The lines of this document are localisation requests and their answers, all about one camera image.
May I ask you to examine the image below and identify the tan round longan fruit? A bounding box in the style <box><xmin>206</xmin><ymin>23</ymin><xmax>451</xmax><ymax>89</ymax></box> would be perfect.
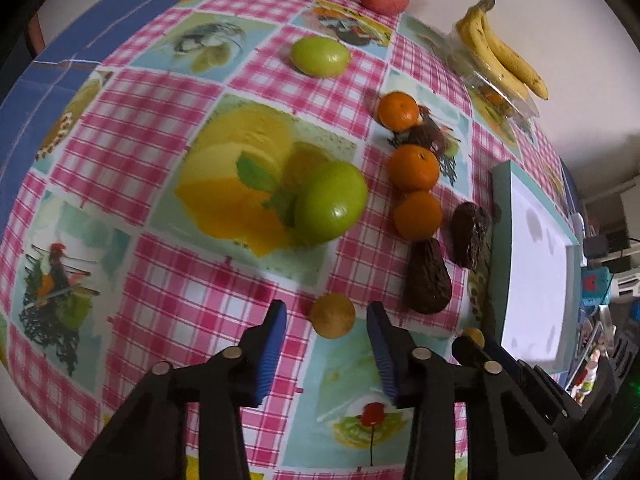
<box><xmin>309</xmin><ymin>292</ymin><xmax>356</xmax><ymax>339</ymax></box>

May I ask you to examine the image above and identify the pink checkered fruit tablecloth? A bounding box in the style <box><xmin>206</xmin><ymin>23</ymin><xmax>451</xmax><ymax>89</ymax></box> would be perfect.
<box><xmin>1</xmin><ymin>0</ymin><xmax>567</xmax><ymax>479</ymax></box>

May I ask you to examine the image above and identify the white wooden shelf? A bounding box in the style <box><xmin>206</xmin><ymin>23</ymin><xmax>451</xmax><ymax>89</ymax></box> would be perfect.
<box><xmin>580</xmin><ymin>176</ymin><xmax>639</xmax><ymax>271</ymax></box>

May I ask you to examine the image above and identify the long dark brown avocado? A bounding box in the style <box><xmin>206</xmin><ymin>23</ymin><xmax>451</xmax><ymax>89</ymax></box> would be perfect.
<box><xmin>402</xmin><ymin>238</ymin><xmax>452</xmax><ymax>314</ymax></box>

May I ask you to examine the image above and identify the yellow banana bunch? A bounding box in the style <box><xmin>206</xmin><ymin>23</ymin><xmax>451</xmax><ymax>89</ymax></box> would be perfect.
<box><xmin>456</xmin><ymin>0</ymin><xmax>549</xmax><ymax>101</ymax></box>

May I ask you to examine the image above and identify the orange mandarin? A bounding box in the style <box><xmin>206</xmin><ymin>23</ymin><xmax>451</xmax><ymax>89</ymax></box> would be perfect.
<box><xmin>376</xmin><ymin>91</ymin><xmax>420</xmax><ymax>133</ymax></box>
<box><xmin>393</xmin><ymin>190</ymin><xmax>444</xmax><ymax>243</ymax></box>
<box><xmin>386</xmin><ymin>144</ymin><xmax>440</xmax><ymax>192</ymax></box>

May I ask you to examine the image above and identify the green apple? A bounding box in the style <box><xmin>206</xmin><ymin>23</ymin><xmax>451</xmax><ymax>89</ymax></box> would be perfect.
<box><xmin>290</xmin><ymin>36</ymin><xmax>352</xmax><ymax>78</ymax></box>
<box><xmin>294</xmin><ymin>160</ymin><xmax>368</xmax><ymax>246</ymax></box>

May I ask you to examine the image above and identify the wrinkled dark brown fruit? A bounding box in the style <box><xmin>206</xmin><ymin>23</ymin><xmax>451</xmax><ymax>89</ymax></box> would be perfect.
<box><xmin>449</xmin><ymin>202</ymin><xmax>491</xmax><ymax>271</ymax></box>

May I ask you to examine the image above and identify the dark round passion fruit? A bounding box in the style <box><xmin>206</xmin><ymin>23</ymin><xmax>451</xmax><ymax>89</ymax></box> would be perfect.
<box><xmin>405</xmin><ymin>122</ymin><xmax>447</xmax><ymax>157</ymax></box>

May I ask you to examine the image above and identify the small tan round fruit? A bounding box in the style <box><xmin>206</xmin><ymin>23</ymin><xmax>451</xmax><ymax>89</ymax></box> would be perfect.
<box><xmin>462</xmin><ymin>327</ymin><xmax>485</xmax><ymax>349</ymax></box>

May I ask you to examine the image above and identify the clear plastic fruit container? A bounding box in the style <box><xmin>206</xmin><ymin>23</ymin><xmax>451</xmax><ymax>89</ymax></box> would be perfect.
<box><xmin>446</xmin><ymin>27</ymin><xmax>539</xmax><ymax>120</ymax></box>

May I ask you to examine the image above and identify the white tray teal rim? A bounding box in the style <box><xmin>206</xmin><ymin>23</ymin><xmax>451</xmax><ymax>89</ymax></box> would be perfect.
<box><xmin>488</xmin><ymin>160</ymin><xmax>582</xmax><ymax>374</ymax></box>

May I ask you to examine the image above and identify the teal toy box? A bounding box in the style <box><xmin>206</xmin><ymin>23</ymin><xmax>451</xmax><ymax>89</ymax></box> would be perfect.
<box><xmin>580</xmin><ymin>266</ymin><xmax>612</xmax><ymax>309</ymax></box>

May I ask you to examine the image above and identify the blue checkered cloth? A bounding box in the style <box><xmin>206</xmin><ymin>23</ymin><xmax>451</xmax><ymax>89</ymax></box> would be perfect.
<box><xmin>1</xmin><ymin>0</ymin><xmax>178</xmax><ymax>226</ymax></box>

